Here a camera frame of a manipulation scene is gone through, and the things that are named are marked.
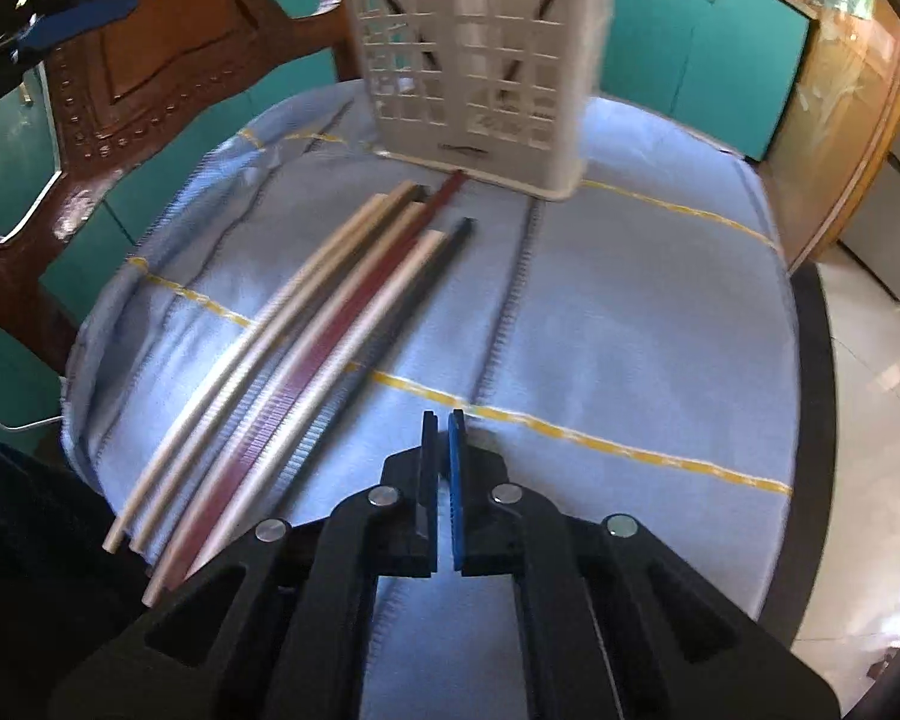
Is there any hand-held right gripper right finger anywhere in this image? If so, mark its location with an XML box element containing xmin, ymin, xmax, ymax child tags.
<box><xmin>447</xmin><ymin>409</ymin><xmax>841</xmax><ymax>720</ymax></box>

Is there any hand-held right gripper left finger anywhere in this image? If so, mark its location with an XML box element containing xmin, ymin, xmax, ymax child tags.
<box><xmin>49</xmin><ymin>411</ymin><xmax>440</xmax><ymax>720</ymax></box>

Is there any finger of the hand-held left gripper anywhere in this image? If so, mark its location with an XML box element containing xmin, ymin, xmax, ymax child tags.
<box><xmin>11</xmin><ymin>0</ymin><xmax>142</xmax><ymax>65</ymax></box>

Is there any cream chopstick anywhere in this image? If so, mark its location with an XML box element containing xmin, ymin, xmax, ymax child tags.
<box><xmin>126</xmin><ymin>180</ymin><xmax>422</xmax><ymax>552</ymax></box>
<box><xmin>102</xmin><ymin>193</ymin><xmax>388</xmax><ymax>552</ymax></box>
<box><xmin>180</xmin><ymin>229</ymin><xmax>447</xmax><ymax>586</ymax></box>

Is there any white plastic utensil basket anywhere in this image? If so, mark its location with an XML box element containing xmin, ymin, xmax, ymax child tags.
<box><xmin>332</xmin><ymin>0</ymin><xmax>617</xmax><ymax>202</ymax></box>

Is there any carved wooden chair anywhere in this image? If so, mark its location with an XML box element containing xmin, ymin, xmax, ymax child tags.
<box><xmin>0</xmin><ymin>0</ymin><xmax>380</xmax><ymax>376</ymax></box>

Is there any light blue checked cloth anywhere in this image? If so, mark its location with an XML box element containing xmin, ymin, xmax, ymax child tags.
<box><xmin>60</xmin><ymin>79</ymin><xmax>800</xmax><ymax>720</ymax></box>

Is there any dark clothing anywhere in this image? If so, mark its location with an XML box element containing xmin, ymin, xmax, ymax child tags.
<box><xmin>0</xmin><ymin>431</ymin><xmax>151</xmax><ymax>720</ymax></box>

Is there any teal cabinet row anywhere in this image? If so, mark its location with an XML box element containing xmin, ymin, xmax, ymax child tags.
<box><xmin>0</xmin><ymin>0</ymin><xmax>817</xmax><ymax>458</ymax></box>

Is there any wooden glass door cabinet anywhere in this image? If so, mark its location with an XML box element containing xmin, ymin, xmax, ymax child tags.
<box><xmin>765</xmin><ymin>0</ymin><xmax>900</xmax><ymax>271</ymax></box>

